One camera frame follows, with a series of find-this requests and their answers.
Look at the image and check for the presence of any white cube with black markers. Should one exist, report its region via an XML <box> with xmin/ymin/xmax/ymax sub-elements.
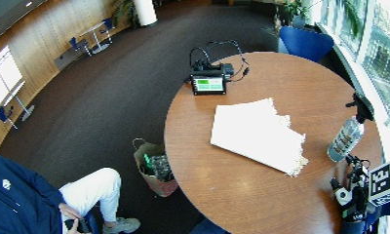
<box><xmin>367</xmin><ymin>161</ymin><xmax>390</xmax><ymax>207</ymax></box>

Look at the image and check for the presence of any clear spray bottle black trigger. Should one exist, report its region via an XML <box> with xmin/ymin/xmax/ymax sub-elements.
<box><xmin>326</xmin><ymin>93</ymin><xmax>375</xmax><ymax>163</ymax></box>

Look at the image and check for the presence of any stack of white paper sheets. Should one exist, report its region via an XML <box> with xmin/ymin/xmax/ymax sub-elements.
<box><xmin>209</xmin><ymin>97</ymin><xmax>310</xmax><ymax>178</ymax></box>

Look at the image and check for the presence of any blue armchair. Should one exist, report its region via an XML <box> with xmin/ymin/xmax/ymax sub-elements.
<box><xmin>278</xmin><ymin>25</ymin><xmax>335</xmax><ymax>63</ymax></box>

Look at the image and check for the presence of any black device with green screen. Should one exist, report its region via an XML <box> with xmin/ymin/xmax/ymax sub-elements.
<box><xmin>189</xmin><ymin>62</ymin><xmax>237</xmax><ymax>97</ymax></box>

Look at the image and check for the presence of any dark patterned item in bag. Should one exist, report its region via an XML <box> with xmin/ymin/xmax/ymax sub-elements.
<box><xmin>150</xmin><ymin>154</ymin><xmax>175</xmax><ymax>183</ymax></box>

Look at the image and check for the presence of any brown paper bag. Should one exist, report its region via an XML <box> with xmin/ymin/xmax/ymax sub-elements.
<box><xmin>132</xmin><ymin>137</ymin><xmax>179</xmax><ymax>198</ymax></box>

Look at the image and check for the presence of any green potted plant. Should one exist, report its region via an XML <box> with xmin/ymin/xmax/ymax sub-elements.
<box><xmin>274</xmin><ymin>0</ymin><xmax>316</xmax><ymax>30</ymax></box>
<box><xmin>110</xmin><ymin>0</ymin><xmax>140</xmax><ymax>28</ymax></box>

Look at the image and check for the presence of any black phone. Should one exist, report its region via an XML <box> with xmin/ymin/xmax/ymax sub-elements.
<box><xmin>64</xmin><ymin>217</ymin><xmax>92</xmax><ymax>234</ymax></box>

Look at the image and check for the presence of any white round column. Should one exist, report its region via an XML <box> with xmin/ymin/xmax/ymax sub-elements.
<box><xmin>133</xmin><ymin>0</ymin><xmax>158</xmax><ymax>27</ymax></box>

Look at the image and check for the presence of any blue chair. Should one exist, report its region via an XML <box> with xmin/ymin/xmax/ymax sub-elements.
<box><xmin>100</xmin><ymin>18</ymin><xmax>117</xmax><ymax>43</ymax></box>
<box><xmin>0</xmin><ymin>105</ymin><xmax>20</xmax><ymax>131</ymax></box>
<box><xmin>69</xmin><ymin>36</ymin><xmax>93</xmax><ymax>58</ymax></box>

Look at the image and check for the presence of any small white table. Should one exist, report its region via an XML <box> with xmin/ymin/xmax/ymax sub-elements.
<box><xmin>78</xmin><ymin>20</ymin><xmax>114</xmax><ymax>55</ymax></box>
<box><xmin>1</xmin><ymin>80</ymin><xmax>36</xmax><ymax>123</ymax></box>

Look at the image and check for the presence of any white palm camera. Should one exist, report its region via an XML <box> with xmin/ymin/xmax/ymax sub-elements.
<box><xmin>332</xmin><ymin>186</ymin><xmax>356</xmax><ymax>207</ymax></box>

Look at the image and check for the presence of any black cable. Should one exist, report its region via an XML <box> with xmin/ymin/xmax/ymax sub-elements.
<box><xmin>205</xmin><ymin>39</ymin><xmax>250</xmax><ymax>82</ymax></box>
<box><xmin>189</xmin><ymin>47</ymin><xmax>213</xmax><ymax>69</ymax></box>

